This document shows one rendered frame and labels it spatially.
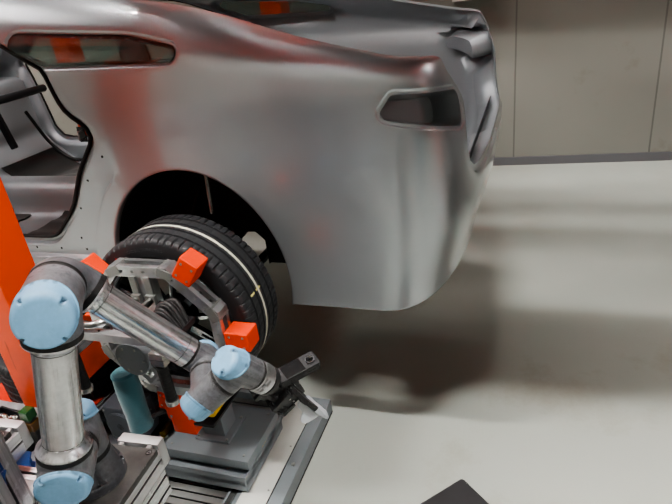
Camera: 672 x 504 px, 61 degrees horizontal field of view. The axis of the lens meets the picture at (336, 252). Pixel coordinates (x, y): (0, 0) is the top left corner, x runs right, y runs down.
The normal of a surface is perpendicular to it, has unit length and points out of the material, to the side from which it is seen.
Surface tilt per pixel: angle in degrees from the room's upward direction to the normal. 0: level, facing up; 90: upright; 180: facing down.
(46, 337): 84
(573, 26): 90
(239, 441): 0
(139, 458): 0
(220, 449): 0
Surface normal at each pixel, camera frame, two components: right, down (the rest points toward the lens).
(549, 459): -0.11, -0.89
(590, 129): -0.25, 0.46
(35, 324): 0.25, 0.28
